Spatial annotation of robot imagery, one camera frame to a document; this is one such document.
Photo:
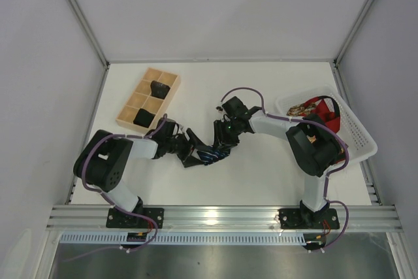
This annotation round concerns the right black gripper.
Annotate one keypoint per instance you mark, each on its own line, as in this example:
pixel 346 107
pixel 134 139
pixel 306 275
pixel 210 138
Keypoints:
pixel 222 142

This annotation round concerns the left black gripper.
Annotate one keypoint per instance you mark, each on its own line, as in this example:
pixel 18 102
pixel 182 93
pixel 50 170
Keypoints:
pixel 188 147

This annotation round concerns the navy blue striped tie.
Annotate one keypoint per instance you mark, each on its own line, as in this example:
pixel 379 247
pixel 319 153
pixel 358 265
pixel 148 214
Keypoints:
pixel 212 155

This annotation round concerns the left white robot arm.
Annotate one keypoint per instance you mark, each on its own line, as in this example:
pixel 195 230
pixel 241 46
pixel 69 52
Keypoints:
pixel 102 162

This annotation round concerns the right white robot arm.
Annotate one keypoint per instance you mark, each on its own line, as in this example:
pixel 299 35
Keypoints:
pixel 315 147

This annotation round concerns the rolled black tie lower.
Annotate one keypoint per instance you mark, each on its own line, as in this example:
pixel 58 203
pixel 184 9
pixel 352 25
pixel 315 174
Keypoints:
pixel 143 118

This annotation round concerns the rolled black tie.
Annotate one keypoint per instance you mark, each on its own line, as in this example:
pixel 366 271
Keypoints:
pixel 159 90
pixel 143 118

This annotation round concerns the wooden compartment organizer box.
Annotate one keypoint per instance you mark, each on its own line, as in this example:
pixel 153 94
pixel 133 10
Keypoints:
pixel 141 98

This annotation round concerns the gold patterned tie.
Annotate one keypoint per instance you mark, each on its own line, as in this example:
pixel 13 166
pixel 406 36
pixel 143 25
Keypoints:
pixel 298 110

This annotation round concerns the rolled black tie upper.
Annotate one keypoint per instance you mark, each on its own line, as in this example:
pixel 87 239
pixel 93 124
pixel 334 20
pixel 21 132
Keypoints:
pixel 159 90

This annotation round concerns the red tie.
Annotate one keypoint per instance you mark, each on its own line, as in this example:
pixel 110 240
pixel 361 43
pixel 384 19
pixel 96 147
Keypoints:
pixel 328 110

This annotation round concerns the white plastic basket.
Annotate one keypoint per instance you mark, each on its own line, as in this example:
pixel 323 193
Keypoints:
pixel 360 143

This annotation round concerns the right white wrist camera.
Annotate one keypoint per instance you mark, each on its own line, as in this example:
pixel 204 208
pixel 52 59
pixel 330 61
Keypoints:
pixel 219 107

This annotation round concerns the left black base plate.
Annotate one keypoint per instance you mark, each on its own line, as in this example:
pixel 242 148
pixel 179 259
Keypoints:
pixel 119 220

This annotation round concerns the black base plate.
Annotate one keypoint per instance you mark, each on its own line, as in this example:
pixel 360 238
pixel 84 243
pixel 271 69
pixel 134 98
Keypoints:
pixel 119 220
pixel 296 218

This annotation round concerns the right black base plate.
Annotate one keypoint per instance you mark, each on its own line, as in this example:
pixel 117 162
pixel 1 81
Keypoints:
pixel 296 218

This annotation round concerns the aluminium mounting rail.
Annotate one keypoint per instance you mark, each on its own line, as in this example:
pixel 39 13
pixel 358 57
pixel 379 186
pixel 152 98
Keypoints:
pixel 375 219

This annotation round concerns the white slotted cable duct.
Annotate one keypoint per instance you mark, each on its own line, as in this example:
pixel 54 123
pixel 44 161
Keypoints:
pixel 183 238

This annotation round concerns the left aluminium frame post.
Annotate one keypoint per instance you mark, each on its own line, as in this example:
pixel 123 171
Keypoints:
pixel 88 32

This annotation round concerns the aluminium frame post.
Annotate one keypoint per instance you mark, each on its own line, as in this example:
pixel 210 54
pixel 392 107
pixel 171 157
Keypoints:
pixel 360 18
pixel 88 32

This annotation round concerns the right aluminium frame post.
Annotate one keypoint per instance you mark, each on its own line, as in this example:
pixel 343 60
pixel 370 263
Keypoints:
pixel 360 18

